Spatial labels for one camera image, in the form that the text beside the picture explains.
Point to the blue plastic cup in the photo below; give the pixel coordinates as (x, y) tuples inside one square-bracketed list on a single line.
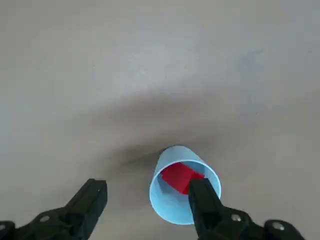
[(170, 205)]

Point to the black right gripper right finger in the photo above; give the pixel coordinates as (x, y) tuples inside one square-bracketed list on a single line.
[(212, 215)]

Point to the red block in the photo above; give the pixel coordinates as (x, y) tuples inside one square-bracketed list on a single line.
[(177, 177)]

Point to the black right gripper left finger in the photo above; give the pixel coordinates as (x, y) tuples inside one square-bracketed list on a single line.
[(82, 212)]

